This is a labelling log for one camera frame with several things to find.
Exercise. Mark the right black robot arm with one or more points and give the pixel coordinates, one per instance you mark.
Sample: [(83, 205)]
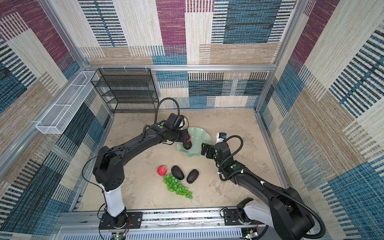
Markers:
[(290, 217)]

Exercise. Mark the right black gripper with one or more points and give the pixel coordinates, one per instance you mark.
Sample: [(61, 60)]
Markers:
[(211, 149)]

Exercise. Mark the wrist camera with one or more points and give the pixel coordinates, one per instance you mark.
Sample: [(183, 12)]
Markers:
[(220, 137), (175, 122)]

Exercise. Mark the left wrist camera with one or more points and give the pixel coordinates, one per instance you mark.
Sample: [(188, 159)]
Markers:
[(175, 122)]

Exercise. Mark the pale green wavy fruit bowl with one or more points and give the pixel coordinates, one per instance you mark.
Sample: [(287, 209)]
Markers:
[(198, 137)]

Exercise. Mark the white mesh wall basket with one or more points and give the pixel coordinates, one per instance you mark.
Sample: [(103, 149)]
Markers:
[(62, 112)]

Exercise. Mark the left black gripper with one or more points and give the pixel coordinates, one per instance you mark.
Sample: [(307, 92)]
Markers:
[(184, 134)]

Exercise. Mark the red fake peach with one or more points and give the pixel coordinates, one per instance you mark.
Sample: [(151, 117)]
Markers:
[(162, 170)]

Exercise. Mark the black wire shelf rack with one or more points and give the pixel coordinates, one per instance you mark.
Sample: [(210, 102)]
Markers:
[(129, 90)]

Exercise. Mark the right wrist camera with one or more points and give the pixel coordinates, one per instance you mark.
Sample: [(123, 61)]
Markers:
[(220, 137)]

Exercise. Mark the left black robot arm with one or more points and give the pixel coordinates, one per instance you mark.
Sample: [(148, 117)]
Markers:
[(109, 167)]

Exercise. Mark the green fake grape bunch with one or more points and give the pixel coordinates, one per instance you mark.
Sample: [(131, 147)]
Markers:
[(174, 185)]

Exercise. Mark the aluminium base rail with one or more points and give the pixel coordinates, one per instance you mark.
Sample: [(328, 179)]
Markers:
[(160, 224)]

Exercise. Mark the dark fake avocado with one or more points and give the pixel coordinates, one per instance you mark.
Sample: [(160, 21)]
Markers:
[(193, 175), (177, 173)]

